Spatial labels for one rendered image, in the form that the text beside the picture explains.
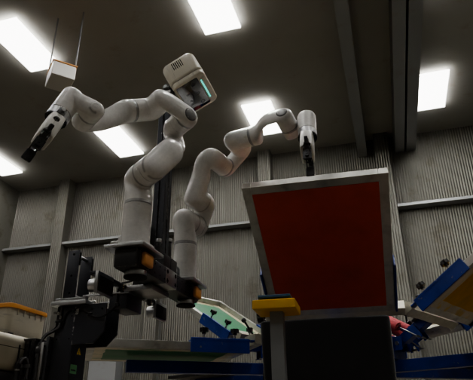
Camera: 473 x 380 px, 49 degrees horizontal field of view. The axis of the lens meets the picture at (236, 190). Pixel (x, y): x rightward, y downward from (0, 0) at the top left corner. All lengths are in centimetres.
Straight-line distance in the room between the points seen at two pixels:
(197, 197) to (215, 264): 950
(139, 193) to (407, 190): 1005
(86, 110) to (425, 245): 980
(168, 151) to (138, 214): 24
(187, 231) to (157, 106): 54
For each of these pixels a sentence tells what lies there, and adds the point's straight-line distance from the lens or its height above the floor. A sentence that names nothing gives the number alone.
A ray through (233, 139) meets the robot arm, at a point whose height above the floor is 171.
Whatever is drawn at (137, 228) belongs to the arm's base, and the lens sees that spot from 170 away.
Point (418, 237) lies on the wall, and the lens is 1117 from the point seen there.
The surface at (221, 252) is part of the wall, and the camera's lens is 1168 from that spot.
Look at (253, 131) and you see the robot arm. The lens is 215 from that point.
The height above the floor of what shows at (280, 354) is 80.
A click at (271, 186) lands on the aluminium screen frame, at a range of 209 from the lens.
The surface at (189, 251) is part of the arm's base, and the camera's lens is 210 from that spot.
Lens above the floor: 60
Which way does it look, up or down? 25 degrees up
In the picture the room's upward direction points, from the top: 1 degrees counter-clockwise
